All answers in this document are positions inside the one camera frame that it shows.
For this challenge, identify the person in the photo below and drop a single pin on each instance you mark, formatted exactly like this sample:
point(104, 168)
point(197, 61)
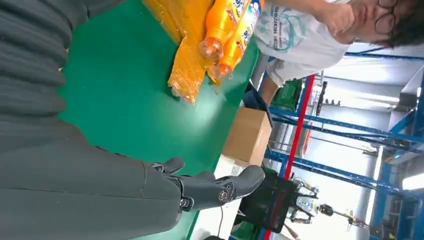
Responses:
point(298, 36)

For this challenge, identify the brown cardboard box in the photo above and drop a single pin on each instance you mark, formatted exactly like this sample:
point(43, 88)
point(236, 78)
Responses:
point(248, 136)

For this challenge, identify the blue shelving rack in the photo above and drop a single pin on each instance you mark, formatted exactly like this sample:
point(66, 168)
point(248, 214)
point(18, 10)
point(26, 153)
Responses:
point(379, 198)

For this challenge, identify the yellow plastic sheet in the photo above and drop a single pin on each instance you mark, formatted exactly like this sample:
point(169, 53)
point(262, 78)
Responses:
point(188, 73)

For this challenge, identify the person's right hand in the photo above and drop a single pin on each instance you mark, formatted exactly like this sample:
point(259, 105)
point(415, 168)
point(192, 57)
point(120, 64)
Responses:
point(334, 18)

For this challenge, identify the green plastic crate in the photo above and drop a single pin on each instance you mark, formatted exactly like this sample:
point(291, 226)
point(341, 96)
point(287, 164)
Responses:
point(245, 232)
point(286, 96)

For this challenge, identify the person's eyeglasses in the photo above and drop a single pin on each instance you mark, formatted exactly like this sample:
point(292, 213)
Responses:
point(384, 24)

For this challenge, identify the red metal post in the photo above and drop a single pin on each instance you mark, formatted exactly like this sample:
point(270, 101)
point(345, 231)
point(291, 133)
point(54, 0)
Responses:
point(298, 129)

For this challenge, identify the black carry case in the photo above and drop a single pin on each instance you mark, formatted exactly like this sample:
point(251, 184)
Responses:
point(268, 202)

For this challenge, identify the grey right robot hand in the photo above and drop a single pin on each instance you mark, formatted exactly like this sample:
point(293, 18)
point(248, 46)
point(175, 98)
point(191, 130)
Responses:
point(82, 192)

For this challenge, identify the green table mat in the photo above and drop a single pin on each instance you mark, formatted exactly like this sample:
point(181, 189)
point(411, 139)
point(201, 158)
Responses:
point(132, 99)

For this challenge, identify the ceiling light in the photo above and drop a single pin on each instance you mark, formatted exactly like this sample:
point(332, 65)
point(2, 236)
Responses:
point(414, 181)

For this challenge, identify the background robot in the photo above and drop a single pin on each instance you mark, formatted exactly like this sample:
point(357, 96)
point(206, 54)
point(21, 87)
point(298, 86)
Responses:
point(306, 203)

